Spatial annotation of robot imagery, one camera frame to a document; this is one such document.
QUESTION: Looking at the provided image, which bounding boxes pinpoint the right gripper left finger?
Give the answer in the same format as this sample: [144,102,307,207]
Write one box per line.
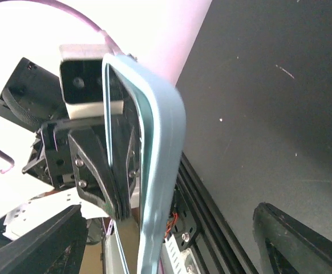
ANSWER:
[0,205,88,273]

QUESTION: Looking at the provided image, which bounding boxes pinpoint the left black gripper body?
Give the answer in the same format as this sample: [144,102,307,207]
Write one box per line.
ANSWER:
[22,118,104,190]

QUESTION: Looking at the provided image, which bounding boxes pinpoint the teal phone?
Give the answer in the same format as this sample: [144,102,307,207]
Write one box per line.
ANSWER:
[108,67,140,198]

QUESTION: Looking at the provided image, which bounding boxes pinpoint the light blue slotted cable duct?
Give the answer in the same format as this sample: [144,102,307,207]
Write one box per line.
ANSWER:
[165,235,185,274]

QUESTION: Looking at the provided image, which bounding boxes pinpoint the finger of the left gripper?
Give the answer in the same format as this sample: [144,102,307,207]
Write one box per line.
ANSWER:
[117,127,140,220]
[68,127,119,219]

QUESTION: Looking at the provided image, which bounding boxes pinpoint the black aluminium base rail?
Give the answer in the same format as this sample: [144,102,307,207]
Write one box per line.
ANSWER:
[172,154,258,273]

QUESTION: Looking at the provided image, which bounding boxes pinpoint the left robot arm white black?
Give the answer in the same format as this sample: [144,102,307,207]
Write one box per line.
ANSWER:
[0,57,140,247]

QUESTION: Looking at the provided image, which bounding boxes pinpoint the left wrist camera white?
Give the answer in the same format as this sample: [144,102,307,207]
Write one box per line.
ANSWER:
[59,44,112,119]

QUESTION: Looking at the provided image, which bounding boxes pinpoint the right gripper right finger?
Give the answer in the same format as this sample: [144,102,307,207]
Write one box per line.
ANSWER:
[253,203,332,273]

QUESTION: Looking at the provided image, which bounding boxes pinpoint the light blue phone case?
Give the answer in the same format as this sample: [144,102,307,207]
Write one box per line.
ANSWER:
[102,54,186,273]

